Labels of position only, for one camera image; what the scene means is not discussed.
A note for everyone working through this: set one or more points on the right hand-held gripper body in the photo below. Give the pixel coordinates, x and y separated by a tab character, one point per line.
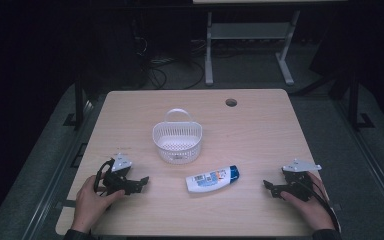
296	180

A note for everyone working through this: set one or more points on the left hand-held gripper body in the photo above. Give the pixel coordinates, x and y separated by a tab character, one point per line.
118	173

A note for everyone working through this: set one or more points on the white plastic basket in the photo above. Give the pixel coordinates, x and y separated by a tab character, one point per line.
177	141

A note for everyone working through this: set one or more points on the white bottle with blue cap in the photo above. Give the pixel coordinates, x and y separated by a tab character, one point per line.
211	179

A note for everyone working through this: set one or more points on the person's right hand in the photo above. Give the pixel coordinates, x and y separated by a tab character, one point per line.
313	208

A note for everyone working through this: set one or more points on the person's left hand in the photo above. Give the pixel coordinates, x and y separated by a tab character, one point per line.
91	201

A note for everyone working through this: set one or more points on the black metal stand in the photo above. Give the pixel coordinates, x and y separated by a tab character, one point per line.
354	100
79	100

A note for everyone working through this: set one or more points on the white metal desk frame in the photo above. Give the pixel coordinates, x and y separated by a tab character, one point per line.
250	31

